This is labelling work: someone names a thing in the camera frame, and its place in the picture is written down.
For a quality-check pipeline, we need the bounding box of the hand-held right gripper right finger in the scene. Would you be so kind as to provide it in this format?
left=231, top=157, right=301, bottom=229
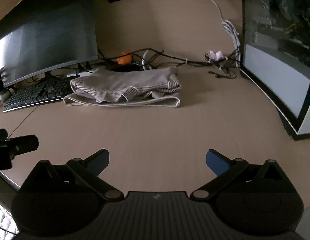
left=190, top=149, right=294, bottom=202

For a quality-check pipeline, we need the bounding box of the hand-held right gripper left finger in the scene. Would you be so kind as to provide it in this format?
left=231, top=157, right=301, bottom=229
left=20, top=149, right=124, bottom=202

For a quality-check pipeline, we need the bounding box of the striped beige garment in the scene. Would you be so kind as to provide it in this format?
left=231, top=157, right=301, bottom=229
left=63, top=67, right=182, bottom=108

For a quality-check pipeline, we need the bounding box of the black keyboard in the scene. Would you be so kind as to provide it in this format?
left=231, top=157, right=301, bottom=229
left=3, top=76, right=76, bottom=112

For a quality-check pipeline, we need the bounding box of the white quilted mattress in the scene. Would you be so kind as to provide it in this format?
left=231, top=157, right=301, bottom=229
left=0, top=200, right=20, bottom=236

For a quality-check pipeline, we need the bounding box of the white power strip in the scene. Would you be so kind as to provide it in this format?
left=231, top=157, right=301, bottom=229
left=67, top=67, right=95, bottom=78

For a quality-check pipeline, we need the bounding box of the black power adapter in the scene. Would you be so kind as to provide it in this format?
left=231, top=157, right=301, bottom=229
left=110, top=64, right=145, bottom=72

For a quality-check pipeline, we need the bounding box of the orange toy figure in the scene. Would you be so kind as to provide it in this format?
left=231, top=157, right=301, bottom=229
left=117, top=52, right=132, bottom=64

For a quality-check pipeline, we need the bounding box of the curved computer monitor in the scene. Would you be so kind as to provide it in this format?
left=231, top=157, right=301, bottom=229
left=0, top=0, right=98, bottom=88

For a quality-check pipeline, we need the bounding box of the glass-sided computer case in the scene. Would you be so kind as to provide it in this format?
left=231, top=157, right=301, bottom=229
left=239, top=0, right=310, bottom=140

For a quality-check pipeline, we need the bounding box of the black cable bundle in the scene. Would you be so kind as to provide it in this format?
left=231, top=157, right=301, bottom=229
left=97, top=47, right=242, bottom=79

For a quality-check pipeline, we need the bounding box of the grey looped cable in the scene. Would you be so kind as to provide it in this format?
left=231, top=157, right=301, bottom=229
left=141, top=50, right=156, bottom=70

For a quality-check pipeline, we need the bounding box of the white power cable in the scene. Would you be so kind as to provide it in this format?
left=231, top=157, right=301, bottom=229
left=196, top=0, right=242, bottom=67

